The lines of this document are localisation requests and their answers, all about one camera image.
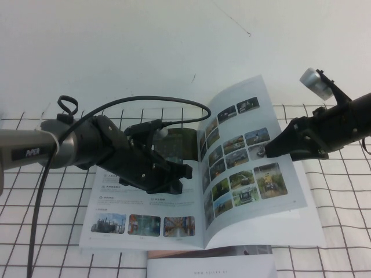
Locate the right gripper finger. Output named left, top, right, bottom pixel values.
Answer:
left=289, top=148, right=330, bottom=162
left=264, top=116, right=313, bottom=159

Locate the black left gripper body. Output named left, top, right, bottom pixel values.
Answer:
left=117, top=138, right=174, bottom=195

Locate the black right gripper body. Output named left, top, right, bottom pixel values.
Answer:
left=294, top=107, right=334, bottom=155

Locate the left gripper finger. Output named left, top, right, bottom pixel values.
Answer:
left=163, top=175, right=183, bottom=195
left=166, top=161, right=194, bottom=180

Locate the brochure book with photos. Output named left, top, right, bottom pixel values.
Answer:
left=78, top=74, right=326, bottom=252

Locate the white zip tie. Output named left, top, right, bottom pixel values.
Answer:
left=36, top=101, right=63, bottom=153

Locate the white closed brochure booklet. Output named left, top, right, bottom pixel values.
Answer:
left=146, top=244, right=278, bottom=278

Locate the white black-grid tablecloth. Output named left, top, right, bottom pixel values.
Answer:
left=0, top=103, right=371, bottom=278

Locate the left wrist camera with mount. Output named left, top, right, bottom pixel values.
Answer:
left=124, top=118, right=169, bottom=146

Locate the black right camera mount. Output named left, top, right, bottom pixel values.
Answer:
left=315, top=68, right=354, bottom=109

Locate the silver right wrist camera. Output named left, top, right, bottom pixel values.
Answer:
left=299, top=67, right=334, bottom=101

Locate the short black looped cable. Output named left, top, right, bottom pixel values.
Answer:
left=56, top=94, right=79, bottom=123

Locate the long black camera cable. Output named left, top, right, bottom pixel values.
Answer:
left=26, top=96, right=212, bottom=278

